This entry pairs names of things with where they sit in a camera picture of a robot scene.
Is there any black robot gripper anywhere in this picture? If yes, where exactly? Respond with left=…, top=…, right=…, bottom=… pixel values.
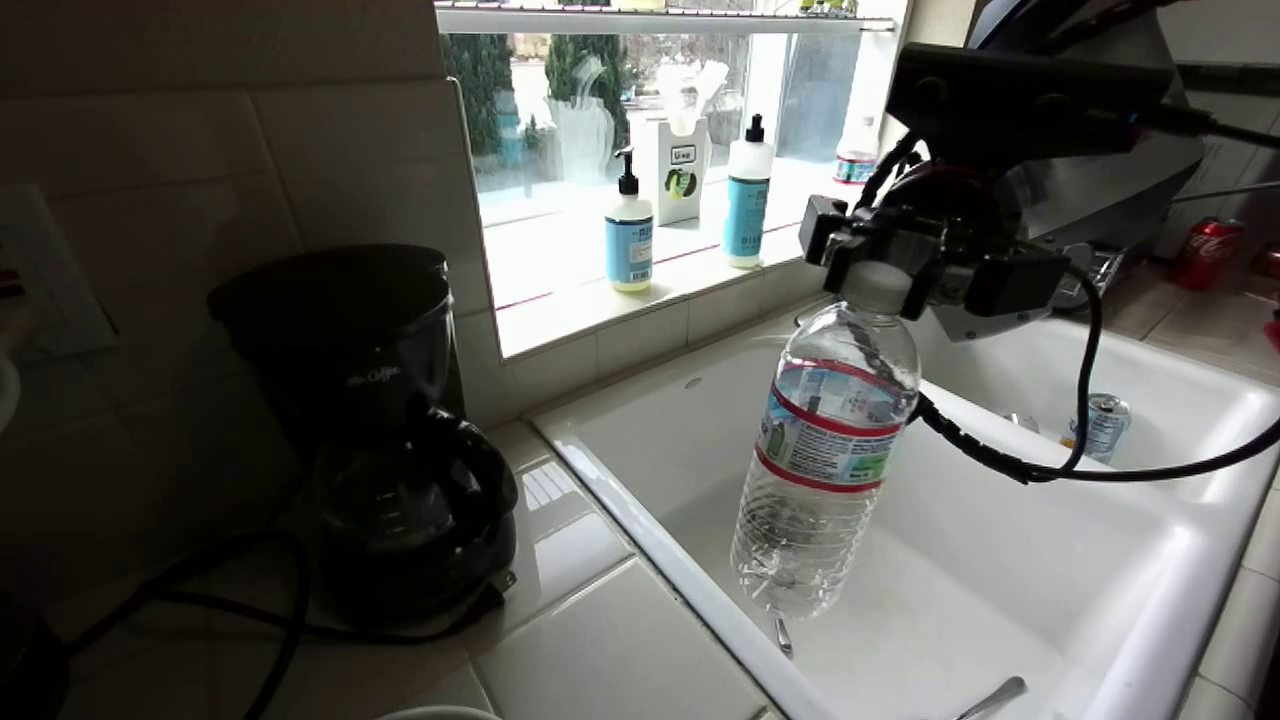
left=801, top=169, right=1100, bottom=336

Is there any clear plastic water bottle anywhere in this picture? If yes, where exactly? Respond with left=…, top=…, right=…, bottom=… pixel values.
left=728, top=263, right=920, bottom=617

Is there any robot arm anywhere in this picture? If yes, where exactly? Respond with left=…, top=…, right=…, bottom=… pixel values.
left=801, top=0, right=1203, bottom=336

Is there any teal soap bottle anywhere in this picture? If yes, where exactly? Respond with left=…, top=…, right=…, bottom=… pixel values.
left=719, top=117, right=774, bottom=263

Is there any blue label soap bottle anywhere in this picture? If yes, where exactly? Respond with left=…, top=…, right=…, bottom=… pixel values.
left=605, top=157, right=654, bottom=291

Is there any plastic container on windowsill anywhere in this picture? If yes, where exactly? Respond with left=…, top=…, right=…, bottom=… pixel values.
left=835, top=146, right=877, bottom=183

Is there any blue and yellow can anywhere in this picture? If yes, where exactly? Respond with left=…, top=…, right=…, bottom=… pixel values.
left=1064, top=392, right=1132, bottom=459

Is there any red object on counter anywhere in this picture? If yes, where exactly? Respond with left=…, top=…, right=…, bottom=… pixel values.
left=1174, top=215, right=1245, bottom=291

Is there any white carton green logo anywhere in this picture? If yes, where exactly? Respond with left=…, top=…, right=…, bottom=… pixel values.
left=657, top=90, right=705, bottom=227

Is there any white double kitchen sink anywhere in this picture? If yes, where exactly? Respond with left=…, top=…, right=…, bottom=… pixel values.
left=538, top=320, right=1277, bottom=720

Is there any black coffee maker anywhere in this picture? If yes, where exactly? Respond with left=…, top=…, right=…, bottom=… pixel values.
left=208, top=245, right=515, bottom=627

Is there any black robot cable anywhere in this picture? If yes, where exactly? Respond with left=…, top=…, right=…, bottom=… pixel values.
left=909, top=255, right=1280, bottom=487

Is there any black coffee maker cord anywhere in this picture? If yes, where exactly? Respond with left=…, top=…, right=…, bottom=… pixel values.
left=54, top=525, right=506, bottom=720

